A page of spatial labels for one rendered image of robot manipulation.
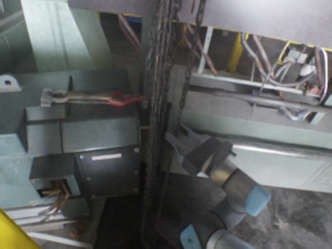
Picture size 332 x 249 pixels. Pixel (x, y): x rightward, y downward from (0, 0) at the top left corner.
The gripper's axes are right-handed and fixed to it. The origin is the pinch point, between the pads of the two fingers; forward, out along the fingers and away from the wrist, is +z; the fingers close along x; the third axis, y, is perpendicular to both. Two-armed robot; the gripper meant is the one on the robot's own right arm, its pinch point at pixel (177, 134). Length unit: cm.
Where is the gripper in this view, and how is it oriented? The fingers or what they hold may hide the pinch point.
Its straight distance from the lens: 68.7
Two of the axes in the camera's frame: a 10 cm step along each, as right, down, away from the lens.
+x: 7.3, -4.0, 5.5
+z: -6.7, -5.5, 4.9
